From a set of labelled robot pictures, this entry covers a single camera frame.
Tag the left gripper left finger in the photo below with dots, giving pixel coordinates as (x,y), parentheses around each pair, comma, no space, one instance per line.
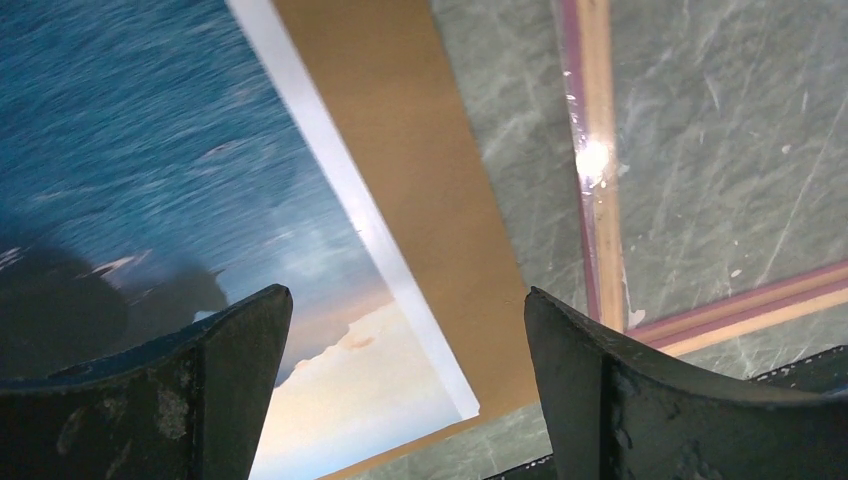
(188,405)

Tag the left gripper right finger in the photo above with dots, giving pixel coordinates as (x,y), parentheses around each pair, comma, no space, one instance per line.
(616,408)

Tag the blue sky ocean photo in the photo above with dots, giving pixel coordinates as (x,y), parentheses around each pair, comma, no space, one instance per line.
(162,161)

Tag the pink wooden picture frame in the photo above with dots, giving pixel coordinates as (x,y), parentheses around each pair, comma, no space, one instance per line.
(585,42)

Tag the brown backing board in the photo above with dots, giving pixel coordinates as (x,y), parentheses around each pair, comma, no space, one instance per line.
(383,73)

